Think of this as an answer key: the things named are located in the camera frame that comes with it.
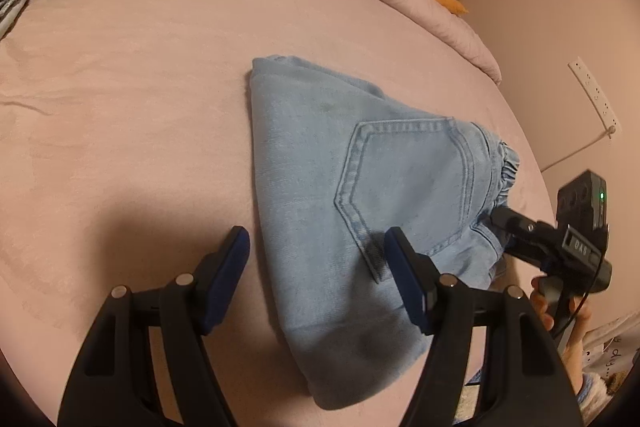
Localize light blue denim pants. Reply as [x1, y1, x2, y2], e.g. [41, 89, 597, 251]
[250, 56, 520, 410]

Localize person's right hand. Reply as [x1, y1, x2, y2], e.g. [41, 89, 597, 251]
[529, 288, 594, 396]

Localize pink bed sheet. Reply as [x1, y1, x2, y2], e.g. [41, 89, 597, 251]
[1, 0, 553, 416]

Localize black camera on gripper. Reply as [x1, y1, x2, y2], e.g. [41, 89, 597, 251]
[555, 170, 608, 235]

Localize white power cable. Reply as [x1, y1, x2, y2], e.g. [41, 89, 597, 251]
[539, 126, 618, 174]

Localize white wall power strip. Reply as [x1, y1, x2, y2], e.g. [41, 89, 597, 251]
[567, 57, 622, 136]

